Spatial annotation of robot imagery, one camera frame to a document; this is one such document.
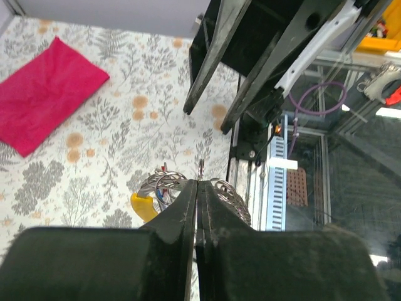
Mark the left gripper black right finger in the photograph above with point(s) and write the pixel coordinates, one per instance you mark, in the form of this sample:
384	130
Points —
236	262

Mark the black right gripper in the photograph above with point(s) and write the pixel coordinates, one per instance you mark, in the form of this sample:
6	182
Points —
237	33

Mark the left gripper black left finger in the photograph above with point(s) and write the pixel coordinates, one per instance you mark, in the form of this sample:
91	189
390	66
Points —
153	262

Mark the metal key organiser with rings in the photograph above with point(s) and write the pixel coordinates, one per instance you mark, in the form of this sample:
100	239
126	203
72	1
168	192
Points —
162	188

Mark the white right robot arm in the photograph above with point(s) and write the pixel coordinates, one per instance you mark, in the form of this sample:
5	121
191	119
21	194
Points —
253	137

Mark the pink folded cloth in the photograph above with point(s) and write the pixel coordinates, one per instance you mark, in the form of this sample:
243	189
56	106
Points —
42	94

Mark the white slotted cable duct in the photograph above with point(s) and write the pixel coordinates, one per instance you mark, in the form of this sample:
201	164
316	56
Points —
276	210

